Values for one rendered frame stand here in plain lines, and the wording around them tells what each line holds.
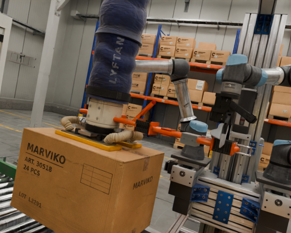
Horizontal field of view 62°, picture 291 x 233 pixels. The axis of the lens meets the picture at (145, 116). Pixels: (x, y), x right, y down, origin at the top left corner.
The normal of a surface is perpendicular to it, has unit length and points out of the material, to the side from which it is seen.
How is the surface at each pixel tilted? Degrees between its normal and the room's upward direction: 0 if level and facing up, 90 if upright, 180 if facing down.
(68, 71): 90
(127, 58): 69
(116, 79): 80
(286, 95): 87
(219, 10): 90
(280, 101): 91
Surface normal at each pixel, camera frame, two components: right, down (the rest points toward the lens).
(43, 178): -0.45, -0.04
